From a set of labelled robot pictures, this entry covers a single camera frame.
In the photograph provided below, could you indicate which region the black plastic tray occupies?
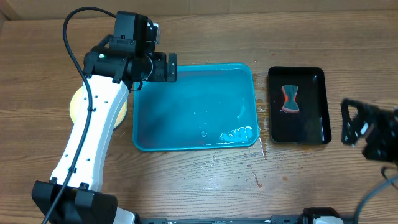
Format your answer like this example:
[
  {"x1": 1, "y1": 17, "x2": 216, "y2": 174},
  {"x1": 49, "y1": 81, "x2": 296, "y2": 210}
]
[{"x1": 268, "y1": 66, "x2": 331, "y2": 144}]

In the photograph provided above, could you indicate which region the yellow-green plate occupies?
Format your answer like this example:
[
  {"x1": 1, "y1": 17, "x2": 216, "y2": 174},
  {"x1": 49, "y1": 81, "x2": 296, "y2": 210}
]
[{"x1": 69, "y1": 86, "x2": 128, "y2": 129}]

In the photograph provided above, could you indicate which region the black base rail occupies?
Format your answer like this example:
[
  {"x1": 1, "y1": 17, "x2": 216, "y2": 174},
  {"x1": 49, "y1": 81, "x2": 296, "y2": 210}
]
[{"x1": 134, "y1": 215, "x2": 305, "y2": 224}]

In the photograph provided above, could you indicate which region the pink green sponge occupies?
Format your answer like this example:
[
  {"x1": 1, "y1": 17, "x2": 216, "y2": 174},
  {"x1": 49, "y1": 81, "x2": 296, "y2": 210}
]
[{"x1": 281, "y1": 85, "x2": 299, "y2": 113}]

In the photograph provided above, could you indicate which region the teal plastic tray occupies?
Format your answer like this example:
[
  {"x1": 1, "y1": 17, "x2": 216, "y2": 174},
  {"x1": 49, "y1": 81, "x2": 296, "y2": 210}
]
[{"x1": 132, "y1": 63, "x2": 259, "y2": 151}]

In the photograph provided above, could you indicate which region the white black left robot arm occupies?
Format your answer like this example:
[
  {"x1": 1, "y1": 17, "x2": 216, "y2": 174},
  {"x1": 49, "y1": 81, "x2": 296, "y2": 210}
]
[{"x1": 32, "y1": 11, "x2": 177, "y2": 223}]

